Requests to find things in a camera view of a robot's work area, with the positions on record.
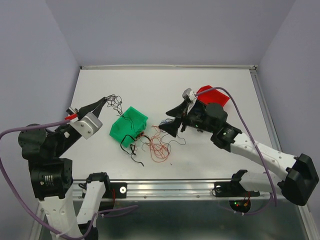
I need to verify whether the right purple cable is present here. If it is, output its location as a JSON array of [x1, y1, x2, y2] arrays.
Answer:
[[194, 86, 278, 217]]

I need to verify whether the right aluminium rail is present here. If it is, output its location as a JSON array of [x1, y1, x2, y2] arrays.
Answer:
[[249, 69, 282, 152]]

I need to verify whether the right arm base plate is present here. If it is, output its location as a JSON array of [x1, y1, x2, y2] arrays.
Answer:
[[211, 169, 260, 198]]

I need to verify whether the orange wire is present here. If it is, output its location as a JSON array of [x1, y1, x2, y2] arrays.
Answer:
[[138, 124, 173, 163]]

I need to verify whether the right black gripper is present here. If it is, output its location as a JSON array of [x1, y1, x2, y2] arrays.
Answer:
[[158, 100, 217, 138]]

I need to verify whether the aluminium rail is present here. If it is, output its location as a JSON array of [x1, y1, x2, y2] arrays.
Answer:
[[249, 69, 282, 152], [39, 177, 308, 201]]

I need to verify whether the black thin wire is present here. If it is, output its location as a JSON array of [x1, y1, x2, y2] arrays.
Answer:
[[104, 94, 136, 131]]

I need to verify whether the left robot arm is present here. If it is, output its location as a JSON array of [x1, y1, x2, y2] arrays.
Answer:
[[18, 97, 111, 240]]

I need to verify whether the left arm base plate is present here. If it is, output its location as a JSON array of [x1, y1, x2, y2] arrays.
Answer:
[[102, 182, 128, 199]]

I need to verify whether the red and black bin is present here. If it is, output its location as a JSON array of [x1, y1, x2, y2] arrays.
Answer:
[[197, 89, 230, 107]]

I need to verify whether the green plastic bin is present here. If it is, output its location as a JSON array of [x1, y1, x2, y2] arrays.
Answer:
[[109, 106, 149, 148]]

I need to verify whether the black ribbon cable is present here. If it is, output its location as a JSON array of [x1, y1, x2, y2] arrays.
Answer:
[[119, 133, 146, 167]]

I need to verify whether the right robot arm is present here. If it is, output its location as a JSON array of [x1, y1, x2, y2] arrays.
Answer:
[[158, 100, 320, 206]]

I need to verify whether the front aluminium rail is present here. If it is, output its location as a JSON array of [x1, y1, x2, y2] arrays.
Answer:
[[39, 177, 308, 201]]

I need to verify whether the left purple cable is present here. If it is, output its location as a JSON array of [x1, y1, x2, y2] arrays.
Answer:
[[0, 119, 139, 238]]

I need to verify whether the purple cable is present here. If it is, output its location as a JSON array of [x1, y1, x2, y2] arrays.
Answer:
[[0, 119, 139, 238], [194, 86, 278, 217]]

